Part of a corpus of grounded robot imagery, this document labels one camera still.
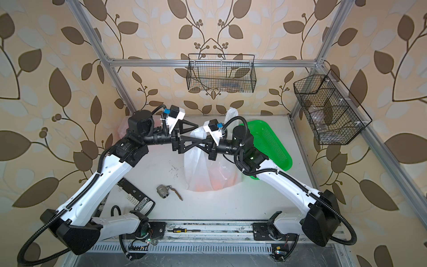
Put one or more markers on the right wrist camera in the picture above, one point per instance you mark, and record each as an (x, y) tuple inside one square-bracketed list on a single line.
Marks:
[(215, 129)]

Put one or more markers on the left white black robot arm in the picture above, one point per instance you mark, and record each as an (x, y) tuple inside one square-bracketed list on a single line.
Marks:
[(73, 223)]

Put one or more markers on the side black wire basket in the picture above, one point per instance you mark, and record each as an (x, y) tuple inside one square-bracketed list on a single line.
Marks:
[(334, 114)]

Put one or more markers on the white printed plastic bag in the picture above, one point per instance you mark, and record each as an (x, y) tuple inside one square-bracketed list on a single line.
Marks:
[(203, 175)]

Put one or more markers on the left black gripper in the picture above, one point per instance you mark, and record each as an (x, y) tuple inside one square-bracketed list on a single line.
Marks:
[(173, 139)]

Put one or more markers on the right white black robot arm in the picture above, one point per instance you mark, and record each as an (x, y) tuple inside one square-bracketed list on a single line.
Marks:
[(252, 145)]

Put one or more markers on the rear black wire basket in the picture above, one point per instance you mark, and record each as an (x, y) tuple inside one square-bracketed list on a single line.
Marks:
[(232, 73)]

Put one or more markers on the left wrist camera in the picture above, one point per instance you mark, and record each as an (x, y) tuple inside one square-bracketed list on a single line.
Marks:
[(170, 118)]

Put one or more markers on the pink plastic storage box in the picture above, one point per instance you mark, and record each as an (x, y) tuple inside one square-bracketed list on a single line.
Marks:
[(124, 125)]

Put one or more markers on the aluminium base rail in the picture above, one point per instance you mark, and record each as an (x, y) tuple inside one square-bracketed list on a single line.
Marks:
[(216, 237)]

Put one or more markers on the green plastic basket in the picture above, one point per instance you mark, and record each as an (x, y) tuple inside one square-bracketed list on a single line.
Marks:
[(268, 143)]

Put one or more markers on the yellow black screwdriver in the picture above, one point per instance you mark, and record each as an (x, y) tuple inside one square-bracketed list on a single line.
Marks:
[(184, 230)]

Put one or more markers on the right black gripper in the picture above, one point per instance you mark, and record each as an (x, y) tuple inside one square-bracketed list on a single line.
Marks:
[(208, 144)]

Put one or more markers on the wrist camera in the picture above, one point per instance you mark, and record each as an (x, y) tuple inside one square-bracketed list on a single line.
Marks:
[(215, 129), (170, 118)]

